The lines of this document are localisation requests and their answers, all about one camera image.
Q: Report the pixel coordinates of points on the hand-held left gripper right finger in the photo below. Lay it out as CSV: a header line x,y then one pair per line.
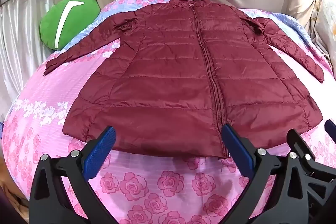
x,y
236,150

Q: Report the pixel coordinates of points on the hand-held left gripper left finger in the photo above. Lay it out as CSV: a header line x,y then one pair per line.
x,y
101,151

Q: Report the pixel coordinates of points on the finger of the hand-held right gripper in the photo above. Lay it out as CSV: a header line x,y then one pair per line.
x,y
330,129
312,158

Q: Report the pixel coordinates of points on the maroon puffer jacket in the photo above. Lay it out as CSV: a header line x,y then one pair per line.
x,y
170,82

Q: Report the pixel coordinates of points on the pink blue floral bed sheet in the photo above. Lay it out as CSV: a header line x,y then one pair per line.
x,y
47,100

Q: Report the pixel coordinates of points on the cream floral fabric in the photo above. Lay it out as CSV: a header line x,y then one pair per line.
x,y
325,16

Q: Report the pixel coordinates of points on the green plush cushion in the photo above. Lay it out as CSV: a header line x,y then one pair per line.
x,y
76,22

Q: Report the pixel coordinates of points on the silver satin curtain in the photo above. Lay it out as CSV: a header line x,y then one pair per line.
x,y
21,29

